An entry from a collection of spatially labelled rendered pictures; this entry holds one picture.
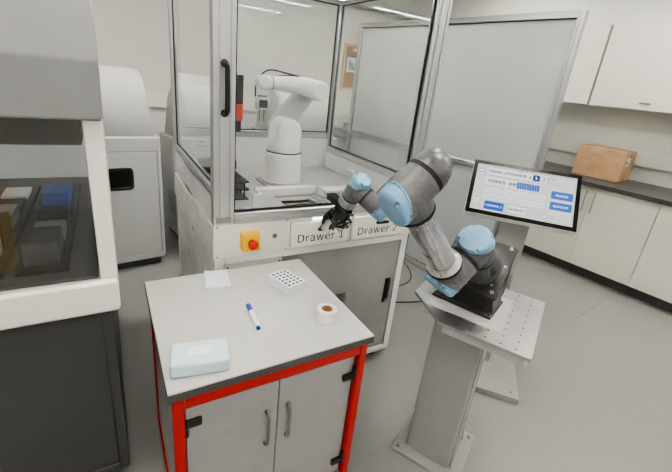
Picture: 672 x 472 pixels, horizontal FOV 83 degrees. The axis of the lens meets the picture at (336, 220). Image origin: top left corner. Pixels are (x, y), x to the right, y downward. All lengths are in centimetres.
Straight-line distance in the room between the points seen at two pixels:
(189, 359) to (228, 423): 26
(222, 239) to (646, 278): 355
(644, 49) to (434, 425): 365
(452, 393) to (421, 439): 31
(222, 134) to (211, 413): 90
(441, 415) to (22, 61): 178
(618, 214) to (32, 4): 402
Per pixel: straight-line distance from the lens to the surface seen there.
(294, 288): 144
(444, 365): 169
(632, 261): 419
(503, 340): 146
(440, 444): 193
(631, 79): 447
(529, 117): 295
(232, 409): 125
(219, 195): 151
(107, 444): 180
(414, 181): 100
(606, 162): 440
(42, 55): 115
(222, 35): 144
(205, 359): 111
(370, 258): 199
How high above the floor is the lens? 152
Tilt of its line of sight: 20 degrees down
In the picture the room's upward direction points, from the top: 6 degrees clockwise
